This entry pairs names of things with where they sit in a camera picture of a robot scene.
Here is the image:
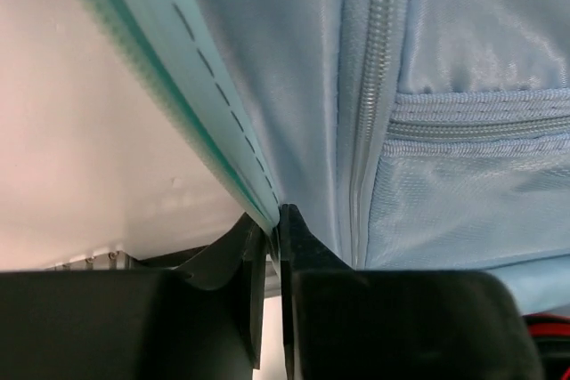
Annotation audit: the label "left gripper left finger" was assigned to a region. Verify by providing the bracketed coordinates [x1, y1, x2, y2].
[1, 216, 265, 379]

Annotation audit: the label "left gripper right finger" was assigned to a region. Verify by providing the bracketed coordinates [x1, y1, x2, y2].
[278, 205, 544, 379]

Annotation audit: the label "light blue hard-shell suitcase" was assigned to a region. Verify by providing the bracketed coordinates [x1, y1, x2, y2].
[82, 0, 569, 314]

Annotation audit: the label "red black headphones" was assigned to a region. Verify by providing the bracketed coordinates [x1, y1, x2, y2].
[524, 313, 569, 380]

